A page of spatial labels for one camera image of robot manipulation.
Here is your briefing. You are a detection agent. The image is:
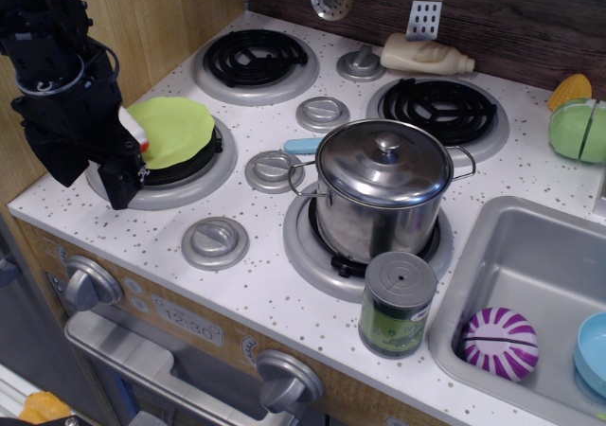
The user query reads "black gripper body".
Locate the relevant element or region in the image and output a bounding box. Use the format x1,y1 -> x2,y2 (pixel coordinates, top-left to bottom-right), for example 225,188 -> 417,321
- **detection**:
11,80 -> 142,187

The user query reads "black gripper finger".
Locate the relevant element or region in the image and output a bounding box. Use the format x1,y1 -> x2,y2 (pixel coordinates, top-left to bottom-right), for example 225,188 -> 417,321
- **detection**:
98,156 -> 147,210

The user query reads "steel pot lid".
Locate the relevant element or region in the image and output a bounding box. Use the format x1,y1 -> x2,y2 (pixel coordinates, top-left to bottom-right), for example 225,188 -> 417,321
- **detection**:
316,119 -> 454,208

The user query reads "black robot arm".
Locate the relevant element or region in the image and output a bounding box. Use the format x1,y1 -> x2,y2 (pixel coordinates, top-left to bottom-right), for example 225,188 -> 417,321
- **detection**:
1,0 -> 147,209

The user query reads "stainless steel pot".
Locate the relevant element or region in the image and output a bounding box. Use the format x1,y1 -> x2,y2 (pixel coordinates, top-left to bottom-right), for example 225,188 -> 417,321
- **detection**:
296,157 -> 457,263

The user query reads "white red toy sushi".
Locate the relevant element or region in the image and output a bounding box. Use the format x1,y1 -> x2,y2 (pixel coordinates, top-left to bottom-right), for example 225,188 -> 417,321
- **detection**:
118,107 -> 150,152

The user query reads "front left black burner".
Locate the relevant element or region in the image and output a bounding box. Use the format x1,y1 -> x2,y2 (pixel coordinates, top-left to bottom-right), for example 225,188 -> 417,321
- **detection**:
144,129 -> 223,186

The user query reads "black burner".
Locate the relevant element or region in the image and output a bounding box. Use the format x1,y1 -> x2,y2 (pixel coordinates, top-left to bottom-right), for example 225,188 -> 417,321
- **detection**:
379,79 -> 497,146
308,199 -> 443,278
203,29 -> 309,88
144,129 -> 223,186

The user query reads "lime green plate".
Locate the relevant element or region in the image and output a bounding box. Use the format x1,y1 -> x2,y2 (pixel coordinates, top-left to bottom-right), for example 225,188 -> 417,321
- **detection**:
127,97 -> 215,170

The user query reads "left oven dial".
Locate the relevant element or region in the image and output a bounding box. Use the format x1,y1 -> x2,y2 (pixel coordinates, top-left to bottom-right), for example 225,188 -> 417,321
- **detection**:
65,256 -> 123,311

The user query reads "oven dial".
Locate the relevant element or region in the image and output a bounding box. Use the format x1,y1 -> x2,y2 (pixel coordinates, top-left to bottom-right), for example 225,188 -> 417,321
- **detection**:
257,349 -> 324,414
65,256 -> 123,311

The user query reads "grey stove knob front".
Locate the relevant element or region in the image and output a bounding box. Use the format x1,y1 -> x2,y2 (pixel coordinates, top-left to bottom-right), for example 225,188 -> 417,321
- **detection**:
181,217 -> 250,271

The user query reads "grey stove knob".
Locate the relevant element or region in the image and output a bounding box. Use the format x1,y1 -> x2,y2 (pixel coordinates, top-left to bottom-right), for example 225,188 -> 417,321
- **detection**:
244,151 -> 305,194
295,97 -> 350,133
336,44 -> 385,82
181,217 -> 250,271

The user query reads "back left black burner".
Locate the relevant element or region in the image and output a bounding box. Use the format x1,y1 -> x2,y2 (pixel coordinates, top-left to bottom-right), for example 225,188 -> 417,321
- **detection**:
203,29 -> 309,88

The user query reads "oven clock display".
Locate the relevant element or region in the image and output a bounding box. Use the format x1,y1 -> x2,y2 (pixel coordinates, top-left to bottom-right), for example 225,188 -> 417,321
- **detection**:
151,294 -> 224,347

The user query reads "grey stove knob upper middle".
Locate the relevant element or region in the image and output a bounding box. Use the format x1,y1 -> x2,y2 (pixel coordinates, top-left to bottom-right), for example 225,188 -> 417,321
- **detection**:
295,97 -> 350,133

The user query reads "front right black burner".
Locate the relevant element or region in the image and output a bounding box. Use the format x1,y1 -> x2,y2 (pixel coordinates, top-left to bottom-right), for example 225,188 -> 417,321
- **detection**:
308,199 -> 443,278

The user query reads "yellow object on floor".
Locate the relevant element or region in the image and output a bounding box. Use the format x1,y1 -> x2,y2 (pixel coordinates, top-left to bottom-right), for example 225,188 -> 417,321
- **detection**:
18,391 -> 72,424

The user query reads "right oven dial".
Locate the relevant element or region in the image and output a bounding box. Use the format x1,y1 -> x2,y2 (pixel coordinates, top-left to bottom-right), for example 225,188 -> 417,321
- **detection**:
257,349 -> 324,414

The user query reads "grey stove knob back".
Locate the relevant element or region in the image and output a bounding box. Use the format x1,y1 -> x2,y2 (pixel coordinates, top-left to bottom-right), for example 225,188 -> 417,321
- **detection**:
336,44 -> 385,82

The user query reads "green label tin can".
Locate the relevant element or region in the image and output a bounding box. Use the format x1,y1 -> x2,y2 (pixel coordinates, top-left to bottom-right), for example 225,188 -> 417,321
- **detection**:
358,252 -> 437,359

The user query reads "cream plastic bottle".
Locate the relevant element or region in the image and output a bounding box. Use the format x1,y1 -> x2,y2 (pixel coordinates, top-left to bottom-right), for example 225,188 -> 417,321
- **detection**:
381,33 -> 475,76

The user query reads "hanging slotted spatula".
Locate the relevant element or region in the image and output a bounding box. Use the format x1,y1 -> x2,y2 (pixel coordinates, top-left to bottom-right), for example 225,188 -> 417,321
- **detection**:
405,0 -> 443,42

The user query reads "back right black burner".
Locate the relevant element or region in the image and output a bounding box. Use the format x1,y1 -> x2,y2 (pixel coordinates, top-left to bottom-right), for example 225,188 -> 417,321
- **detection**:
379,79 -> 497,146

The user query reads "purple white toy onion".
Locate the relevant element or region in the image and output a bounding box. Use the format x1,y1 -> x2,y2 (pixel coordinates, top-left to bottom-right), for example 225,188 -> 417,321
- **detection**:
461,307 -> 540,382

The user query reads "grey metal sink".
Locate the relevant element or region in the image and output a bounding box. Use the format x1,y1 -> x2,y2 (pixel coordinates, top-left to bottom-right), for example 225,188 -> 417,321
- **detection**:
428,197 -> 605,425

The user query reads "green toy cabbage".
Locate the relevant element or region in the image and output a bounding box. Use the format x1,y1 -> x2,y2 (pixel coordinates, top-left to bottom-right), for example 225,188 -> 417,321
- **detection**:
548,98 -> 605,164

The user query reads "yellow toy corn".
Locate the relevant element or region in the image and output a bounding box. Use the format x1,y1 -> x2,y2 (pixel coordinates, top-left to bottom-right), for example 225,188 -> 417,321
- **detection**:
547,73 -> 593,111

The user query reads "light blue bowl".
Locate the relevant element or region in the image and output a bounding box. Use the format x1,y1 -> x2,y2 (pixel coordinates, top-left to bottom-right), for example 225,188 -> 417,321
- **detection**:
573,312 -> 605,398

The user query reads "silver oven door handle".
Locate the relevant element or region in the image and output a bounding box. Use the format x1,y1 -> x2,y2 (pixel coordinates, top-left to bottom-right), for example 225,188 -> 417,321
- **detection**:
64,311 -> 299,425

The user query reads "light blue handle utensil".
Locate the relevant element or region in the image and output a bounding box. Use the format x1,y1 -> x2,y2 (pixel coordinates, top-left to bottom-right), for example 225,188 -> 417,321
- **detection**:
283,138 -> 322,155

